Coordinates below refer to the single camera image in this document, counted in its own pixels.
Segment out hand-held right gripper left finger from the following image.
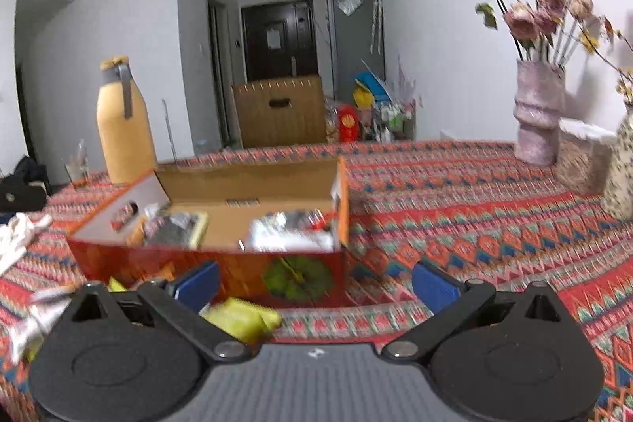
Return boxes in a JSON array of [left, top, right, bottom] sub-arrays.
[[69, 261, 251, 365]]

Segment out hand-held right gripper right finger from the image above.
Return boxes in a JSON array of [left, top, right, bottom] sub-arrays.
[[381, 262, 565, 364]]

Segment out orange cardboard box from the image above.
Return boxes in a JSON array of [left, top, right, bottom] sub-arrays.
[[66, 156, 351, 305]]

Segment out green snack packet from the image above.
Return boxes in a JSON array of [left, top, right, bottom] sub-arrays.
[[200, 297, 284, 346]]

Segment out patterned woven tablecloth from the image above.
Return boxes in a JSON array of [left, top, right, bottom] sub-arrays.
[[0, 139, 633, 422]]

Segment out yellow thermos jug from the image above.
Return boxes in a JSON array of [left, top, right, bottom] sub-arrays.
[[96, 56, 158, 185]]

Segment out clear drinking glass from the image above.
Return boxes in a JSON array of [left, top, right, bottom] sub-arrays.
[[63, 140, 93, 191]]

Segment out red gift box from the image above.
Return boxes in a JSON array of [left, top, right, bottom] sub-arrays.
[[337, 106, 361, 142]]

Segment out white cloth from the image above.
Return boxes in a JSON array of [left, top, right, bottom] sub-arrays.
[[0, 213, 53, 277]]

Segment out clear plastic container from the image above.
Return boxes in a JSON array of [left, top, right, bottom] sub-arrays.
[[556, 118, 619, 198]]

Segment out pink textured vase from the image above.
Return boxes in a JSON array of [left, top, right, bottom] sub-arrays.
[[514, 59, 566, 167]]

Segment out black bag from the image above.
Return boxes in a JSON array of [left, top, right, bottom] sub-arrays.
[[0, 155, 53, 213]]

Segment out blue plastic item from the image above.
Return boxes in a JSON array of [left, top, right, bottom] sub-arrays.
[[355, 73, 392, 107]]

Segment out speckled white vase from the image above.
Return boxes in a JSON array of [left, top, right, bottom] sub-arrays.
[[600, 103, 633, 221]]

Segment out grey refrigerator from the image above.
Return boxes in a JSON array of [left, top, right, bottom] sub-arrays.
[[326, 0, 387, 102]]

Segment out dark brown door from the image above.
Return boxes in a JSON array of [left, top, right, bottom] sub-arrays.
[[241, 0, 318, 83]]

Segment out white folded umbrella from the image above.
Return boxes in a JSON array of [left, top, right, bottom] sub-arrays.
[[368, 0, 387, 55]]

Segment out yellow flower branch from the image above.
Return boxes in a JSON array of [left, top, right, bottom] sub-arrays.
[[593, 11, 633, 107]]

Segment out wire basket with bottles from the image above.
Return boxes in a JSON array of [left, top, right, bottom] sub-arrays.
[[373, 100, 417, 142]]

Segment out brown carton with handle hole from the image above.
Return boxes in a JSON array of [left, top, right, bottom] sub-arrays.
[[232, 75, 328, 149]]

